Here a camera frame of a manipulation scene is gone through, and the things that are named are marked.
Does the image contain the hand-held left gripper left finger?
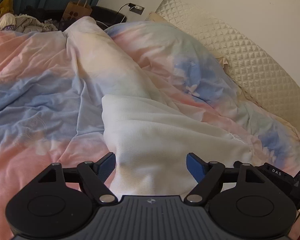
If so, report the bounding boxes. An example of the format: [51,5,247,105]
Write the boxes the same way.
[36,152,118,205]

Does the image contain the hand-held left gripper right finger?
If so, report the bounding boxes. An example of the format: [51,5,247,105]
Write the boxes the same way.
[184,152,268,204]

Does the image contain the white pants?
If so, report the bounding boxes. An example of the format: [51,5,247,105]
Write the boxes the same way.
[101,94,253,197]

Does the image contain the pastel duvet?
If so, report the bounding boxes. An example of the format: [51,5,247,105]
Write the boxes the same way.
[0,16,300,240]

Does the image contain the cream quilted headboard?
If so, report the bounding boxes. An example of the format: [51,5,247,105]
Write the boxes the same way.
[145,0,300,140]

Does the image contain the black chair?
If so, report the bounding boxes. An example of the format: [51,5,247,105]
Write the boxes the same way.
[91,5,127,22]

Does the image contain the brown paper bag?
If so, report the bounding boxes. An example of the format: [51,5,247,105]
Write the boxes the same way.
[62,0,92,22]

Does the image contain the grey garment with purple label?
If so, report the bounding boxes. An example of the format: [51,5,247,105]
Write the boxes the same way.
[0,12,64,33]

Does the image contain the wall socket with charger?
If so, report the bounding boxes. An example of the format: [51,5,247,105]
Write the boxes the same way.
[127,3,145,15]

